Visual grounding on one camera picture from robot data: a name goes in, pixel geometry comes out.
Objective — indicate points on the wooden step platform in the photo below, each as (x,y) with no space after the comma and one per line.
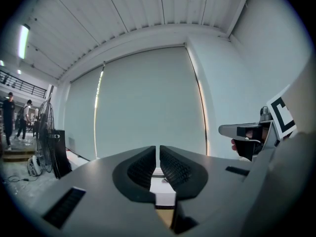
(17,158)

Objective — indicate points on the black framed nature picture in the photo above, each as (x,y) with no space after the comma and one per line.
(163,196)

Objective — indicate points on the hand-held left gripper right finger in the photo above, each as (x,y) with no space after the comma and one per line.
(217,186)

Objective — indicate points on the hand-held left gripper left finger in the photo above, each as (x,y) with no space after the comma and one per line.
(103,181)

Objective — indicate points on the small white floor appliance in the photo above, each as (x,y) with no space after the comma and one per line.
(33,165)

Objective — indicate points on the wide grey roller blind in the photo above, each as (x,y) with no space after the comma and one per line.
(150,102)

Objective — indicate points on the black standing fan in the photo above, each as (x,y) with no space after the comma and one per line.
(45,132)

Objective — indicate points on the black mezzanine railing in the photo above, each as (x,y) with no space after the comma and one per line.
(27,86)

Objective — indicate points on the person's right hand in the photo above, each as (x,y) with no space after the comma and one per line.
(233,145)

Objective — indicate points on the oval wooden table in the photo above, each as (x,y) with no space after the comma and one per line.
(164,217)

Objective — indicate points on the black upright panel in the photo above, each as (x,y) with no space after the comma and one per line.
(61,157)

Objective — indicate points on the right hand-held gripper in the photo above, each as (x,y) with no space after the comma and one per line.
(284,169)

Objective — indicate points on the narrow grey roller blind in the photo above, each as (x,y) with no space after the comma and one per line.
(81,115)

